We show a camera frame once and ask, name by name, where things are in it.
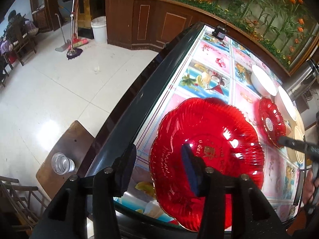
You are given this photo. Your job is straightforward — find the flower painting panel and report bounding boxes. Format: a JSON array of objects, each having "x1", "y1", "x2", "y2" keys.
[{"x1": 173, "y1": 0, "x2": 318, "y2": 71}]

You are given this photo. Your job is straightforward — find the large white foam bowl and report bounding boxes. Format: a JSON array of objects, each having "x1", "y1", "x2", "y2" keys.
[{"x1": 275, "y1": 86, "x2": 296, "y2": 121}]

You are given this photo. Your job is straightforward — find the white plastic bucket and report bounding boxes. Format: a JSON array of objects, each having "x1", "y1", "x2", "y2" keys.
[{"x1": 91, "y1": 16, "x2": 107, "y2": 44}]

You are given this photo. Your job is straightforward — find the clear glass of water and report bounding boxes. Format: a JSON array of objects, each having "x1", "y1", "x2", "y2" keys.
[{"x1": 51, "y1": 152, "x2": 75, "y2": 175}]

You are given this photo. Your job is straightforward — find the brown wooden stool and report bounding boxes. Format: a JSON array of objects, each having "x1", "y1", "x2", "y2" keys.
[{"x1": 36, "y1": 120, "x2": 94, "y2": 200}]

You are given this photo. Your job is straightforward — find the stainless steel thermos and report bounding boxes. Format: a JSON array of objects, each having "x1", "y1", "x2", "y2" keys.
[{"x1": 283, "y1": 58, "x2": 318, "y2": 101}]

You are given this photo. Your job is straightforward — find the large beige plastic bowl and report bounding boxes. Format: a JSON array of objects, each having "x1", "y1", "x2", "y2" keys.
[{"x1": 285, "y1": 125, "x2": 307, "y2": 164}]

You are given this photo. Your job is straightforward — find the small black device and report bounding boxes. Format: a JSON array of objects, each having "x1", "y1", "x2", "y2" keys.
[{"x1": 212, "y1": 25, "x2": 227, "y2": 40}]

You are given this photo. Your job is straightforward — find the person right hand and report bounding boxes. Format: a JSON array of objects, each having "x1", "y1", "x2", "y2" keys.
[{"x1": 302, "y1": 169, "x2": 319, "y2": 205}]

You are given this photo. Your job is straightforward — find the red plate with sticker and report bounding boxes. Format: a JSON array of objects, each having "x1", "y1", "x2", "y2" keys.
[{"x1": 255, "y1": 97, "x2": 286, "y2": 148}]

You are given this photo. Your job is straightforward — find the colourful patterned tablecloth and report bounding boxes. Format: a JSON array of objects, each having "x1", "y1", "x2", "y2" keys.
[{"x1": 115, "y1": 26, "x2": 304, "y2": 225}]

